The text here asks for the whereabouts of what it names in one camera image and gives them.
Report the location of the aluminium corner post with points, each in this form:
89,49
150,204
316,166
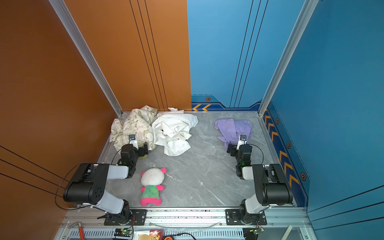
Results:
76,36
295,36

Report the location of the aluminium front rail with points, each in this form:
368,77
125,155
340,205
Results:
194,223

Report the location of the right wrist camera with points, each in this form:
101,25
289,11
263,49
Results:
242,141

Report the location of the purple cloth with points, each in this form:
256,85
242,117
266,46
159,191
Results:
232,129

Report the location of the aluminium corner post right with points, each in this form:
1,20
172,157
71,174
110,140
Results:
295,36

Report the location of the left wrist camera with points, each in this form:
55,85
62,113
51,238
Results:
133,141

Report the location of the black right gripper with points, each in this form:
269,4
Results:
233,148

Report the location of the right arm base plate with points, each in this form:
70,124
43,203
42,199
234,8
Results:
234,217

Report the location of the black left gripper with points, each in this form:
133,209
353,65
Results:
140,150

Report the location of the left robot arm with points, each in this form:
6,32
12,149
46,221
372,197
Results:
88,187

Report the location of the green circuit board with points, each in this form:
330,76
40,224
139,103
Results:
123,234

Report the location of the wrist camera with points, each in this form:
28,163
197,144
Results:
242,141
133,141

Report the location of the white crumpled shirt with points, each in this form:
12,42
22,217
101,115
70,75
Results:
171,130

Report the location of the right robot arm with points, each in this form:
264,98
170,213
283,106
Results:
271,188

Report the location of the red handled tool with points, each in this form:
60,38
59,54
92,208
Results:
80,229

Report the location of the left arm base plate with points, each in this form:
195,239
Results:
138,218

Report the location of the white pink plush toy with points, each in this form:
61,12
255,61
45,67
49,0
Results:
151,181

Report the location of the aluminium corner post left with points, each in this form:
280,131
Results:
76,36

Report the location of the cream patterned cloth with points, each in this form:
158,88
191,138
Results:
139,123

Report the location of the red snack packet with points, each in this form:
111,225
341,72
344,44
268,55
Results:
156,234

